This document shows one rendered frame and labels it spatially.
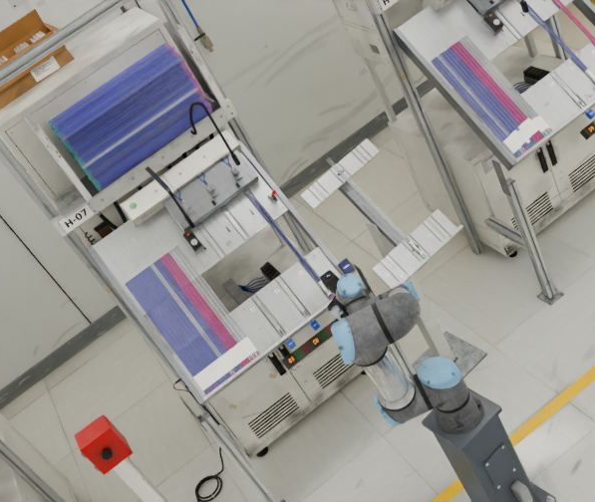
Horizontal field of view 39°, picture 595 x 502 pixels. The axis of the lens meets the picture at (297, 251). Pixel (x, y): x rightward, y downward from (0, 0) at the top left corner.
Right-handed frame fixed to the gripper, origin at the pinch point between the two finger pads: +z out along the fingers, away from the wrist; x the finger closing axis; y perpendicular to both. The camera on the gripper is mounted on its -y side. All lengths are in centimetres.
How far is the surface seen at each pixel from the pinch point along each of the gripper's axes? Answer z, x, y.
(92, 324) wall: 188, -91, -102
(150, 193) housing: 2, -30, -74
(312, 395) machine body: 73, -23, 15
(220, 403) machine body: 54, -55, -4
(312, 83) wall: 157, 93, -133
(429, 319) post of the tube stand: 45, 31, 21
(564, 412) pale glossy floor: 30, 45, 80
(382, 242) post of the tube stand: 12.0, 28.1, -9.7
